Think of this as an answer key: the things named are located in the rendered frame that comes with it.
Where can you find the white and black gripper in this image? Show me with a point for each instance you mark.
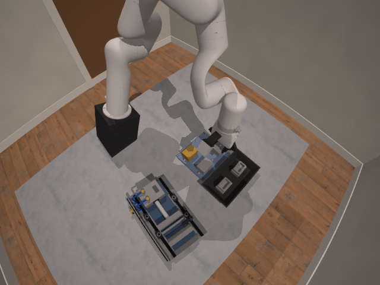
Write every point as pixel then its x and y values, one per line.
pixel 226 139

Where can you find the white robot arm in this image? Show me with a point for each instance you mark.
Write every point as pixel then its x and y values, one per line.
pixel 139 27

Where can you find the yellow-brown block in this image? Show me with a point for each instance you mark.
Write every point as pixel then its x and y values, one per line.
pixel 189 152

